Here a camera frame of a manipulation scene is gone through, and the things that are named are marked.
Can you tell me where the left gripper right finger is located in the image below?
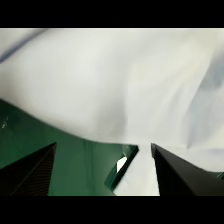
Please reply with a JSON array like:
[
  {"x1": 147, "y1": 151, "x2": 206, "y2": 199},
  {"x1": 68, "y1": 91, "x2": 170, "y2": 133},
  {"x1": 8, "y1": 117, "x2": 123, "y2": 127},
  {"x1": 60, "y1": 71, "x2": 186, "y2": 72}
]
[{"x1": 150, "y1": 143, "x2": 224, "y2": 197}]

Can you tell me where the white shirt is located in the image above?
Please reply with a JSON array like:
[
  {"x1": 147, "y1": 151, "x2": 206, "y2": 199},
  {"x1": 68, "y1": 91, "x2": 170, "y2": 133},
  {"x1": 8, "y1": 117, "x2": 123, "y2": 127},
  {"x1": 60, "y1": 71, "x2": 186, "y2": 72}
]
[{"x1": 0, "y1": 28, "x2": 224, "y2": 197}]

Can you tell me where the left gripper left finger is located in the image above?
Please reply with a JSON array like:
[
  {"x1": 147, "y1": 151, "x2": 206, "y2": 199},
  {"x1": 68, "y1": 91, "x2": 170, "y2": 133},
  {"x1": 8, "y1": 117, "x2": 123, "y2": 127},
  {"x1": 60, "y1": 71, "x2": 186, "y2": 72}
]
[{"x1": 0, "y1": 142, "x2": 58, "y2": 197}]

